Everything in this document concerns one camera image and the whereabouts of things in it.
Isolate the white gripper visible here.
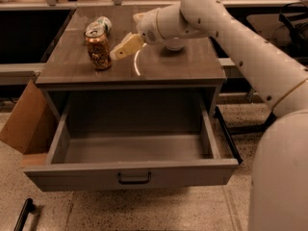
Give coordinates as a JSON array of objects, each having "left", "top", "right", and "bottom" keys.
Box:
[{"left": 110, "top": 9, "right": 161, "bottom": 61}]

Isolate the white ceramic bowl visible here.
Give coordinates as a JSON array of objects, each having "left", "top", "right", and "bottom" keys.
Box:
[{"left": 164, "top": 38, "right": 185, "bottom": 51}]

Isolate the orange soda can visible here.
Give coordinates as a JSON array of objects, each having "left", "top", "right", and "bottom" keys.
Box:
[{"left": 85, "top": 30, "right": 112, "bottom": 70}]

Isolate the open grey top drawer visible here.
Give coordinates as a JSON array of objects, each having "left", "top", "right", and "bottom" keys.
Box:
[{"left": 24, "top": 92, "right": 241, "bottom": 192}]

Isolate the black chair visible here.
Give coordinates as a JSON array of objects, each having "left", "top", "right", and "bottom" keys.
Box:
[{"left": 228, "top": 2, "right": 308, "bottom": 136}]

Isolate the grey cabinet with wood top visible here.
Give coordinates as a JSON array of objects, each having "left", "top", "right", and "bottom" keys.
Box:
[{"left": 35, "top": 5, "right": 227, "bottom": 120}]

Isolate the brown cardboard box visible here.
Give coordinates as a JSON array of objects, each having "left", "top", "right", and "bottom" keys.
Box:
[{"left": 0, "top": 81, "right": 57, "bottom": 154}]

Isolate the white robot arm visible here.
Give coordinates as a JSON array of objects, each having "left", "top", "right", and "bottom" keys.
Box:
[{"left": 111, "top": 0, "right": 308, "bottom": 231}]

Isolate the black handle on floor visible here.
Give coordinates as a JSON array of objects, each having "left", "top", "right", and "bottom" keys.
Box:
[{"left": 13, "top": 198, "right": 36, "bottom": 231}]

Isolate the black drawer handle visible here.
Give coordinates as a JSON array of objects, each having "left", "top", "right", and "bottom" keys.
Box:
[{"left": 117, "top": 172, "right": 152, "bottom": 185}]

